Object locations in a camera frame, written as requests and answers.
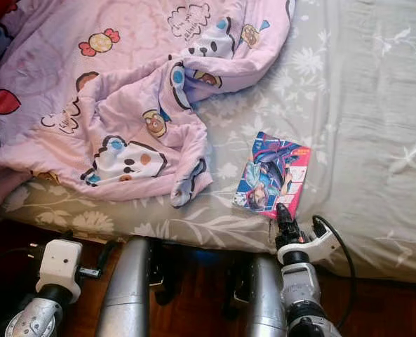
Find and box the colourful comic book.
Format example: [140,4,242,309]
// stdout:
[233,131,313,220]

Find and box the pink cartoon print blanket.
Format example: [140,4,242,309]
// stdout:
[0,0,297,217]

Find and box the silver left robot leg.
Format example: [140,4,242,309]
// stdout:
[94,236,154,337]

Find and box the silver robot leg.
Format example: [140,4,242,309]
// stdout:
[244,253,289,337]
[94,236,154,337]

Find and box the silver right robot leg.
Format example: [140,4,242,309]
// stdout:
[244,253,289,337]

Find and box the bed with grey floral sheet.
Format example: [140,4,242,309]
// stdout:
[0,0,416,283]

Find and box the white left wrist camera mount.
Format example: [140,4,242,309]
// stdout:
[37,238,84,304]

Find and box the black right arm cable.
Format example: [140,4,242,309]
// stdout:
[311,213,357,331]

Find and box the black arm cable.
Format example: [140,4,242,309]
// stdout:
[311,213,357,331]
[0,241,43,282]

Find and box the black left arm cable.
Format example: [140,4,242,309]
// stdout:
[0,241,43,282]

